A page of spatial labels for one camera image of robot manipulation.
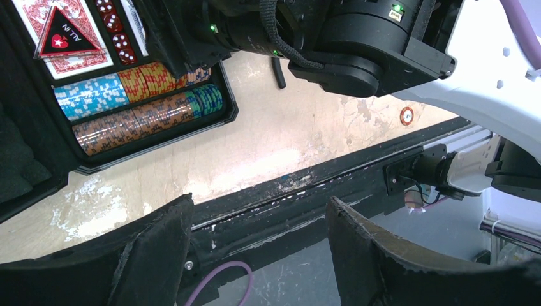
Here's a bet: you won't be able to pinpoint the black poker chip case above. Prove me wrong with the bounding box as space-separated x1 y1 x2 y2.
1 1 239 221

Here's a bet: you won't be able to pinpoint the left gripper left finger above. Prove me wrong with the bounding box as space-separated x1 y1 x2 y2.
1 194 195 305

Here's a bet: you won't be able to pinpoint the orange black pliers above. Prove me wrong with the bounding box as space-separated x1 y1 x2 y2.
270 57 286 89

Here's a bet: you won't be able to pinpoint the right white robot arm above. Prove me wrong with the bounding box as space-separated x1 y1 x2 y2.
135 1 540 201

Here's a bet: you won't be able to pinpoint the red die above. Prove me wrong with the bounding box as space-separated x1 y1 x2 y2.
95 0 115 15
112 33 137 65
103 12 123 33

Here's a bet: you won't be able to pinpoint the red die in case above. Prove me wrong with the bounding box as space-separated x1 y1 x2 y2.
112 33 137 65

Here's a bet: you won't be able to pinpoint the all in triangle button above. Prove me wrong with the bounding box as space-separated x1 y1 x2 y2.
34 6 105 59

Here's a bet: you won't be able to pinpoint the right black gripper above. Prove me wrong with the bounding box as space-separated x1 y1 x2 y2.
134 1 232 78

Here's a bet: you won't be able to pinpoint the red poker chip front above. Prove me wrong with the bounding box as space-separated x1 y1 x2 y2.
399 106 415 126

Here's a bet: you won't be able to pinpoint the red playing card deck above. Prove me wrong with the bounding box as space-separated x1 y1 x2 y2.
12 1 113 80

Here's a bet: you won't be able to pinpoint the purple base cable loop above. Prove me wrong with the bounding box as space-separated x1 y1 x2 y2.
184 260 255 306

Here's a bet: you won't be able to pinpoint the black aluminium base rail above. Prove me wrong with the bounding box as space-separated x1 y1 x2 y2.
175 118 491 305

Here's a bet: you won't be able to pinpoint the blue playing card deck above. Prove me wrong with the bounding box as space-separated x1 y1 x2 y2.
121 0 149 57

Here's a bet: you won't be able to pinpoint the bottom chip row brown green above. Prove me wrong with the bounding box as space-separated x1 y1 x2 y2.
72 84 224 156

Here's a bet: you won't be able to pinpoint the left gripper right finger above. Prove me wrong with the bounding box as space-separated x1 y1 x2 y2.
325 197 540 305

